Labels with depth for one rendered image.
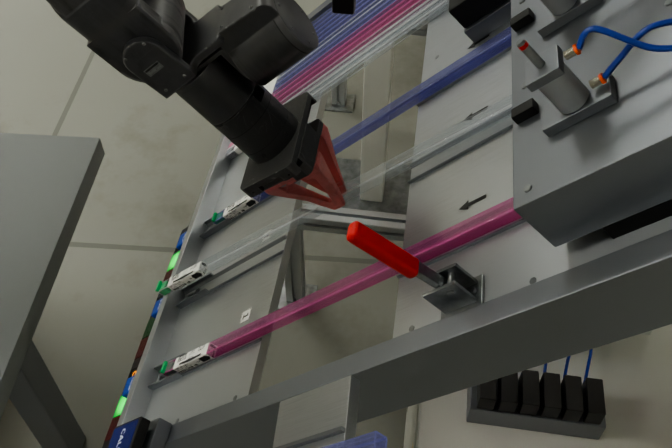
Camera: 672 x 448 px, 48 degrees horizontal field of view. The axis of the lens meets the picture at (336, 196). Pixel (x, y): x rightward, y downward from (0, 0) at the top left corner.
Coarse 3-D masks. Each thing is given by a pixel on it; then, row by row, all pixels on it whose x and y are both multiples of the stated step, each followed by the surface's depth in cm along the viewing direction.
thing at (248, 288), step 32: (224, 192) 105; (224, 224) 97; (256, 224) 91; (256, 256) 86; (288, 256) 82; (192, 288) 93; (224, 288) 87; (256, 288) 82; (192, 320) 89; (224, 320) 83; (256, 352) 74; (160, 384) 84; (192, 384) 80; (224, 384) 75; (256, 384) 72; (160, 416) 81; (192, 416) 76
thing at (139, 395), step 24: (216, 168) 107; (216, 192) 105; (192, 216) 102; (192, 240) 99; (192, 264) 97; (168, 312) 92; (168, 336) 90; (144, 360) 87; (144, 384) 85; (144, 408) 84
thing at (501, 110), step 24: (480, 120) 66; (432, 144) 69; (456, 144) 68; (384, 168) 72; (408, 168) 71; (360, 192) 74; (288, 216) 80; (312, 216) 78; (240, 240) 85; (264, 240) 82; (216, 264) 87; (168, 288) 92
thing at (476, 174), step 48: (432, 48) 84; (432, 96) 77; (480, 96) 71; (480, 144) 66; (432, 192) 67; (480, 192) 62; (480, 240) 59; (528, 240) 55; (576, 240) 52; (624, 240) 48; (432, 288) 60
